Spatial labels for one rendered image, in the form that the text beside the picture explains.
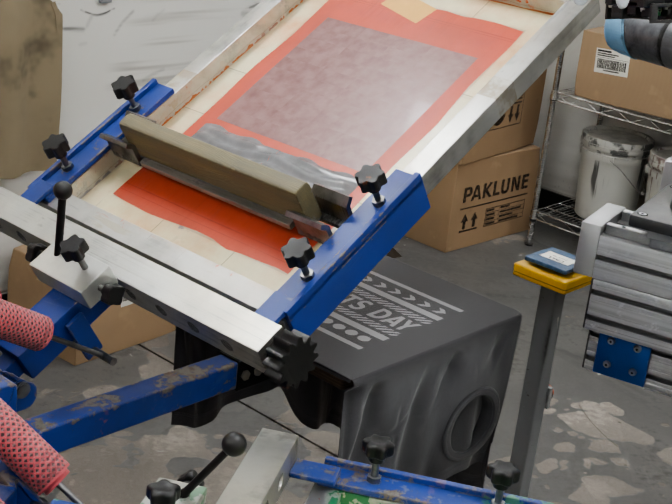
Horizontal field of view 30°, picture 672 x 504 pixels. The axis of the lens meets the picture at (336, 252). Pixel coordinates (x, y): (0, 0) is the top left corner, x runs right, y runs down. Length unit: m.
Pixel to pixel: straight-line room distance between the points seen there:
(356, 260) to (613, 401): 2.64
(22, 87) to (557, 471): 2.03
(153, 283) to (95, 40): 2.59
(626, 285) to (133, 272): 0.79
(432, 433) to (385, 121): 0.59
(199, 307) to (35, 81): 2.51
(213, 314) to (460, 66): 0.65
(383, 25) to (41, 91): 2.10
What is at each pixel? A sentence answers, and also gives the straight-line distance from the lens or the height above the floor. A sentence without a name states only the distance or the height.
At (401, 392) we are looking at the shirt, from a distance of 2.12.
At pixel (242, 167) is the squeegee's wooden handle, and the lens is 1.86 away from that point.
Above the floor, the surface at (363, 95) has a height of 1.36.
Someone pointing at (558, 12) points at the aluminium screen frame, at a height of 1.52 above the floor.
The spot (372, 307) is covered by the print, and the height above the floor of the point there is 0.95.
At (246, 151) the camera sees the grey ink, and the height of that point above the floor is 1.26.
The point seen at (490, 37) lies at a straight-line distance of 2.13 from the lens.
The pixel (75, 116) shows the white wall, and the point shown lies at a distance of 4.33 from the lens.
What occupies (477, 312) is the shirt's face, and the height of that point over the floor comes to 0.95.
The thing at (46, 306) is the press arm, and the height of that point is 1.10.
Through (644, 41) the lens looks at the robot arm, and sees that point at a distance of 1.75.
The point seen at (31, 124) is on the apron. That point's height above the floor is 0.70.
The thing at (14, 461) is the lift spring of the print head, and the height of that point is 1.07.
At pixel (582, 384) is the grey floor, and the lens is 4.40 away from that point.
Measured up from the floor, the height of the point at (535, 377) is 0.71.
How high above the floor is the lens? 1.83
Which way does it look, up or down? 20 degrees down
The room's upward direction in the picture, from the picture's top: 6 degrees clockwise
